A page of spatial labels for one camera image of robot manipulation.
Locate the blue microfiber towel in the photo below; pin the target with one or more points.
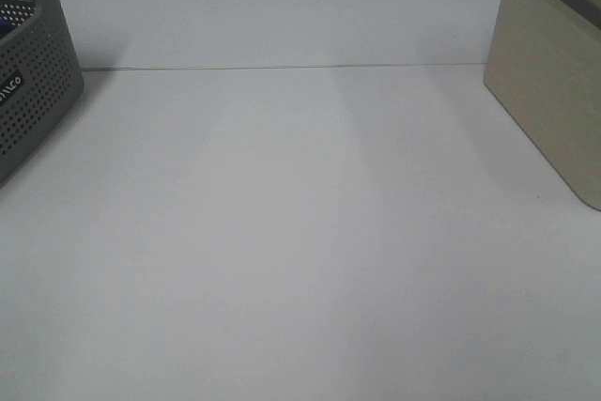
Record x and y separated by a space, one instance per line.
5 28

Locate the beige storage bin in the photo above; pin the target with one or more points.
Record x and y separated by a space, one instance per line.
543 67

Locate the grey perforated plastic basket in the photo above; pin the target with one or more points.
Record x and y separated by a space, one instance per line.
41 78

